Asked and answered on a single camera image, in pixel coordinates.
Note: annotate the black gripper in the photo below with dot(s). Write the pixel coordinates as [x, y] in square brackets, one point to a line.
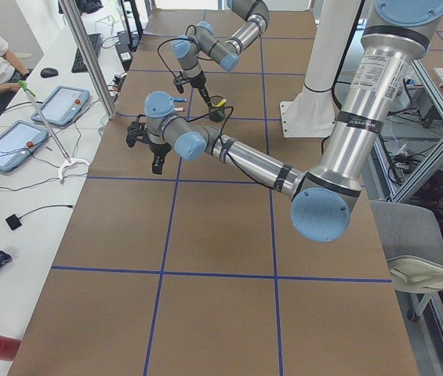
[197, 82]
[160, 149]

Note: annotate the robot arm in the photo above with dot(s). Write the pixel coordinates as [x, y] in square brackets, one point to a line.
[396, 34]
[225, 52]

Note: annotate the yellow highlighter pen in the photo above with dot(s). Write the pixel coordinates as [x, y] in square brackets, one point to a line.
[220, 103]

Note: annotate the black mesh pen cup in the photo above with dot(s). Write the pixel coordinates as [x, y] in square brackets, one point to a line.
[216, 114]

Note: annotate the upper teach pendant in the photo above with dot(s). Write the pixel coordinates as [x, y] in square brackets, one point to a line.
[63, 105]

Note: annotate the teach pendant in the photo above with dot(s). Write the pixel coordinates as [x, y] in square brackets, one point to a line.
[18, 142]
[63, 105]

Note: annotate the lower teach pendant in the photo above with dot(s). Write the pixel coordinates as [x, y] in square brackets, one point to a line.
[18, 142]

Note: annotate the black computer mouse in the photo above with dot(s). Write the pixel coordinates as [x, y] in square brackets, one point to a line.
[49, 72]

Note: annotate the reacher grabber stick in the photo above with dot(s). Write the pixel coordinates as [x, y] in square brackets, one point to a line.
[69, 161]

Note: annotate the grey office chair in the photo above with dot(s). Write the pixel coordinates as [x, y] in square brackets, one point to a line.
[413, 247]

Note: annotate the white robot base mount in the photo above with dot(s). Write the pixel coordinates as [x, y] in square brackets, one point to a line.
[311, 113]

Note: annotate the aluminium frame post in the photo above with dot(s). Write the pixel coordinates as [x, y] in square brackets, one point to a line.
[83, 43]

